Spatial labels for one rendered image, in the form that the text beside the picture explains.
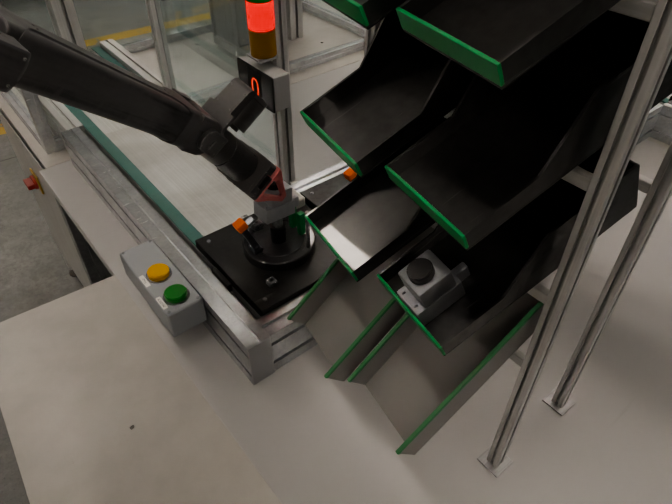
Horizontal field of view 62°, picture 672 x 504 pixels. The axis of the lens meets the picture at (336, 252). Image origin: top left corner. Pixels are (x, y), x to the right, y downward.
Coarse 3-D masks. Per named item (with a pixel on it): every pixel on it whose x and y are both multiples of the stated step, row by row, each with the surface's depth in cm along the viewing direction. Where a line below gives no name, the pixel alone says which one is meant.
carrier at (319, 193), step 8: (336, 176) 127; (344, 176) 127; (320, 184) 125; (328, 184) 125; (336, 184) 125; (344, 184) 125; (304, 192) 122; (312, 192) 122; (320, 192) 122; (328, 192) 122; (312, 200) 120; (320, 200) 120; (312, 208) 121
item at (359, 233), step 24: (408, 144) 79; (384, 168) 80; (336, 192) 78; (360, 192) 79; (384, 192) 78; (312, 216) 78; (336, 216) 79; (360, 216) 77; (384, 216) 75; (408, 216) 74; (336, 240) 76; (360, 240) 75; (384, 240) 73; (408, 240) 71; (360, 264) 70
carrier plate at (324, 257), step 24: (288, 216) 116; (216, 240) 110; (240, 240) 110; (216, 264) 106; (240, 264) 105; (312, 264) 105; (240, 288) 101; (264, 288) 101; (288, 288) 101; (264, 312) 97
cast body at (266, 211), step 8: (272, 184) 98; (288, 184) 100; (272, 192) 98; (288, 192) 100; (288, 200) 101; (296, 200) 105; (256, 208) 101; (264, 208) 99; (272, 208) 100; (280, 208) 101; (288, 208) 102; (264, 216) 100; (272, 216) 100; (280, 216) 102
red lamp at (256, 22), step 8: (272, 0) 99; (248, 8) 99; (256, 8) 98; (264, 8) 98; (272, 8) 100; (248, 16) 100; (256, 16) 99; (264, 16) 99; (272, 16) 100; (248, 24) 101; (256, 24) 100; (264, 24) 100; (272, 24) 101
